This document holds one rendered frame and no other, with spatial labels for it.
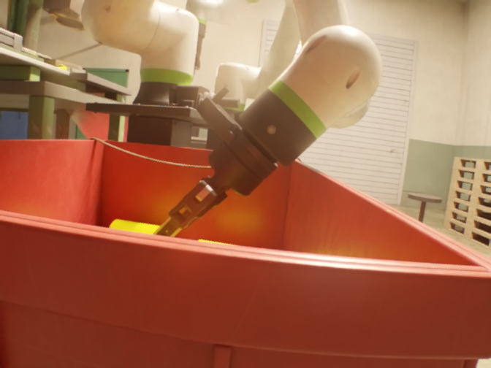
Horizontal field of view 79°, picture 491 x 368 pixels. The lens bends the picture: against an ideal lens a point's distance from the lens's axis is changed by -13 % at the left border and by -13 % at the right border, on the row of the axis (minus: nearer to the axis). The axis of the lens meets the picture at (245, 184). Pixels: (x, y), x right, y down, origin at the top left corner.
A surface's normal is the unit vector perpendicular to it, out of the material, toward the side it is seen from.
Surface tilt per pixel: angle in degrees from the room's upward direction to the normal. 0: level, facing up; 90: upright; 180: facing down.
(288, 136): 107
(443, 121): 90
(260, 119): 74
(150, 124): 90
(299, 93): 86
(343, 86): 115
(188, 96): 81
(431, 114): 90
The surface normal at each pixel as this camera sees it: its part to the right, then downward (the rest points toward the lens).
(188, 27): 0.80, 0.14
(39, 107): -0.05, 0.12
